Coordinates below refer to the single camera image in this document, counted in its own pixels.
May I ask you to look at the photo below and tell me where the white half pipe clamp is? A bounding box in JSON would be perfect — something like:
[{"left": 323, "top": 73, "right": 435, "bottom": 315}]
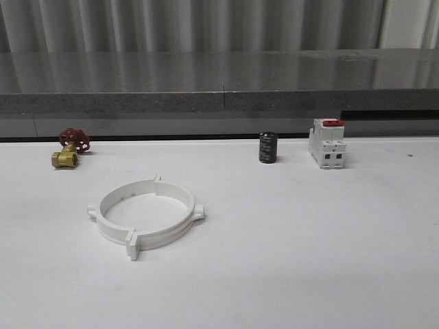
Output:
[
  {"left": 87, "top": 176, "right": 167, "bottom": 260},
  {"left": 130, "top": 180, "right": 204, "bottom": 256}
]

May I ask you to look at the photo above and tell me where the black cylindrical capacitor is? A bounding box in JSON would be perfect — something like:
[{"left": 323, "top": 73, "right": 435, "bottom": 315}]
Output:
[{"left": 259, "top": 132, "right": 278, "bottom": 164}]

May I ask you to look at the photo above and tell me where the brass valve red handwheel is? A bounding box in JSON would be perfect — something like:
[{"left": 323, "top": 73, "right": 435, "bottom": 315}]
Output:
[{"left": 51, "top": 128, "right": 90, "bottom": 168}]

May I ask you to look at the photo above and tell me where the grey stone counter ledge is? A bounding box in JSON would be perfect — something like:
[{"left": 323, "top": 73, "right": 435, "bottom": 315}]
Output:
[{"left": 1, "top": 49, "right": 438, "bottom": 141}]

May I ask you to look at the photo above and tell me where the white circuit breaker red switch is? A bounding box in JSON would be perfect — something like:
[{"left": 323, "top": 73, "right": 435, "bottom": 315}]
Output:
[{"left": 309, "top": 119, "right": 346, "bottom": 169}]

